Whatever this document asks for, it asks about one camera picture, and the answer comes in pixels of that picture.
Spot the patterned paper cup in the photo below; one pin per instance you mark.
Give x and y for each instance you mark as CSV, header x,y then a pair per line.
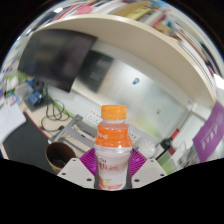
x,y
60,156

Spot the purple hanging pennant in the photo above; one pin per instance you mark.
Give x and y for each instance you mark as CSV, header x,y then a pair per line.
x,y
210,133

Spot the clear drinking glass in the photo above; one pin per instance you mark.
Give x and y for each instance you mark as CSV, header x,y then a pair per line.
x,y
168,163

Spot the orange-capped drink bottle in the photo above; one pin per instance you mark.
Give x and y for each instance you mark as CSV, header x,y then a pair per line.
x,y
113,150

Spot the white wall socket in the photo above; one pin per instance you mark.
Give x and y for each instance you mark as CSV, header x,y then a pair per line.
x,y
134,136
93,116

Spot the small blue desk device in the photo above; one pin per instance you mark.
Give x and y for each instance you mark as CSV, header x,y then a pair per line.
x,y
35,98

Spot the small orange glass sticker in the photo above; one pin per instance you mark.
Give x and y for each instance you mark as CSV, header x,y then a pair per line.
x,y
159,111

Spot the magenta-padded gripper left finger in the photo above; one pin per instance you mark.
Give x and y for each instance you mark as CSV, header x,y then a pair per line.
x,y
73,173

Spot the white ceramic jar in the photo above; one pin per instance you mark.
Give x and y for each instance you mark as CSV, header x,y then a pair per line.
x,y
147,149

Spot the black desk mat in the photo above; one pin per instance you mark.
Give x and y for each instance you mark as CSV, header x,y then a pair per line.
x,y
26,143

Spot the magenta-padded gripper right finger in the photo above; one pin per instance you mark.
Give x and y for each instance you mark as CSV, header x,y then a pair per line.
x,y
150,173

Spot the small blue glass sticker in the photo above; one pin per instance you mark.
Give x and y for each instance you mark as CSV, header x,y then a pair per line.
x,y
135,80

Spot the wooden shelf with books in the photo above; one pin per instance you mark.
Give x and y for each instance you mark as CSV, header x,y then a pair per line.
x,y
133,36

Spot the grey metal laptop stand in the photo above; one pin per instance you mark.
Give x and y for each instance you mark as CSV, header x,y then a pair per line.
x,y
75,128

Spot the black computer monitor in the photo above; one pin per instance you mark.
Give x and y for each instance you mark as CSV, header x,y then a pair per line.
x,y
55,56

